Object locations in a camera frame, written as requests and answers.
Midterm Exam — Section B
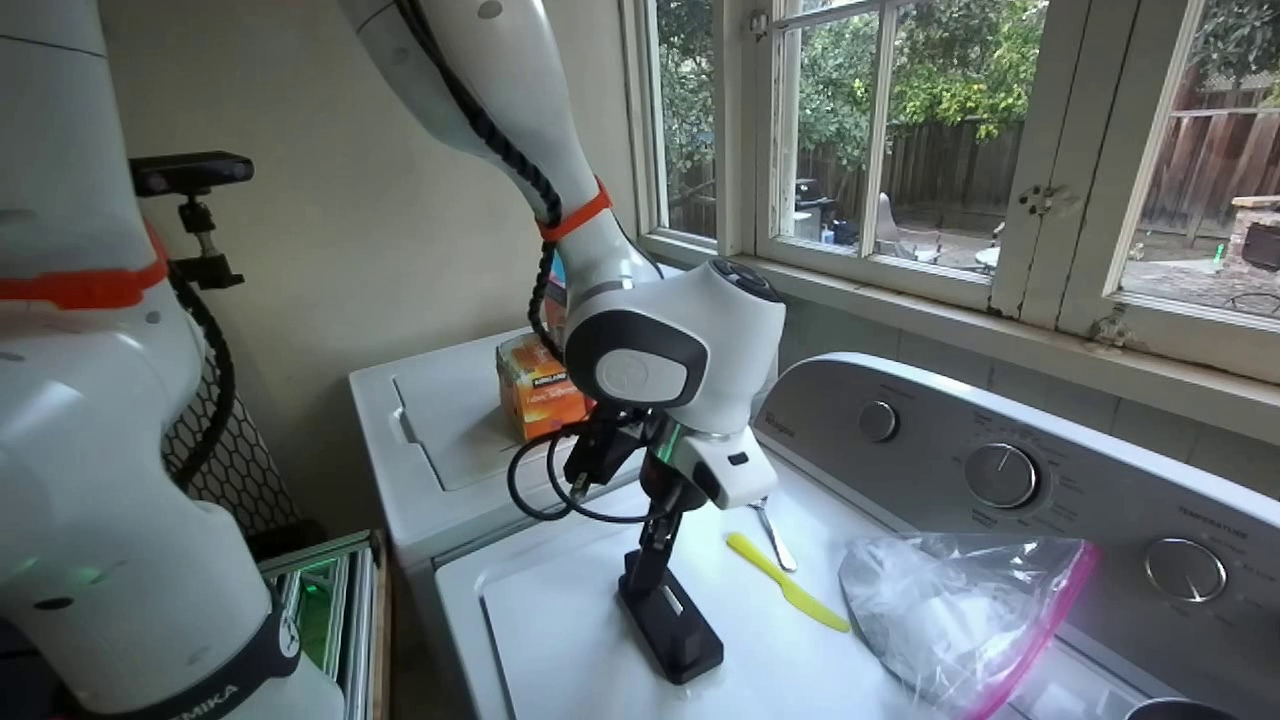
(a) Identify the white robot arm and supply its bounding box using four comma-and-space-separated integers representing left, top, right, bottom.
0, 0, 783, 720

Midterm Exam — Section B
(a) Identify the orange fabric softener box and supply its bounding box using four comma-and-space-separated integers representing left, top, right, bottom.
497, 333, 592, 439

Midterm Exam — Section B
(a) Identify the yellow plastic knife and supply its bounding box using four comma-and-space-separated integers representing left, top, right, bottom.
723, 533, 851, 631

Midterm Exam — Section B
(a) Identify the clear zip plastic bag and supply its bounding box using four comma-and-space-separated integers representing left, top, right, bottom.
839, 533, 1101, 720

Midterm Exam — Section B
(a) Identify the metal spoon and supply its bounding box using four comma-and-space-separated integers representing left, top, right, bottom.
748, 496, 796, 573

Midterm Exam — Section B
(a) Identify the white washing machine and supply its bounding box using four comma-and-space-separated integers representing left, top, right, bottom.
438, 353, 1280, 720

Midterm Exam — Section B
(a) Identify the black camera on stand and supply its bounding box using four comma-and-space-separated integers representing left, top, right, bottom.
127, 153, 257, 286

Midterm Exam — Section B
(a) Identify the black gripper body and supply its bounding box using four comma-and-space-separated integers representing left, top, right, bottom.
565, 405, 777, 506

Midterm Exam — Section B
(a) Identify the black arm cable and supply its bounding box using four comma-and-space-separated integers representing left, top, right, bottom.
397, 0, 654, 528

